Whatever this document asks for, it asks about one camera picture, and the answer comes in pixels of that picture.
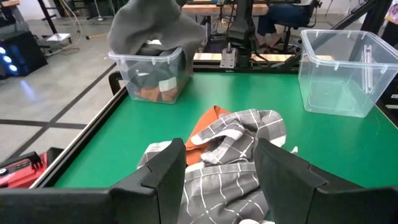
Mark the dark grey thin-grid towel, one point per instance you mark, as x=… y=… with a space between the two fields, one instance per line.
x=224 y=196

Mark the black rig support strut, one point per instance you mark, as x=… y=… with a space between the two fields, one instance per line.
x=373 y=15

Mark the red portable power unit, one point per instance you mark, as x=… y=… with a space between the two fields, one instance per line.
x=21 y=171

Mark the black box with blue lights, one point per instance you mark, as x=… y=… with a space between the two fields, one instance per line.
x=21 y=53

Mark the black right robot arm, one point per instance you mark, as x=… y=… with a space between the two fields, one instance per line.
x=242 y=28

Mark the black aluminium table frame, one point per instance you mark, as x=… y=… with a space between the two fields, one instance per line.
x=87 y=130

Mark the black office chair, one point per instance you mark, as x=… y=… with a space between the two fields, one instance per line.
x=295 y=31

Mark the wooden desk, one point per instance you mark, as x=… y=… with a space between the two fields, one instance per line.
x=205 y=8

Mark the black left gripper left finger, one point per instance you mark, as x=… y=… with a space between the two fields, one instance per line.
x=149 y=193

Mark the clear plastic bin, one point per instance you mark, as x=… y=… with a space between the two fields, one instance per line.
x=124 y=71
x=342 y=77

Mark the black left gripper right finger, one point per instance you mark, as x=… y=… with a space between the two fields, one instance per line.
x=298 y=193

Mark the mid grey plain towel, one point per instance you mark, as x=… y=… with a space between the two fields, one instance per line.
x=149 y=25

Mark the grey towel wide white bands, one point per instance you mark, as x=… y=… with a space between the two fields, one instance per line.
x=242 y=133

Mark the person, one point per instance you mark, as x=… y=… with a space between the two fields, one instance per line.
x=283 y=15

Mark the orange towel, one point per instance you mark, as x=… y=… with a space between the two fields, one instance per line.
x=149 y=93
x=202 y=127

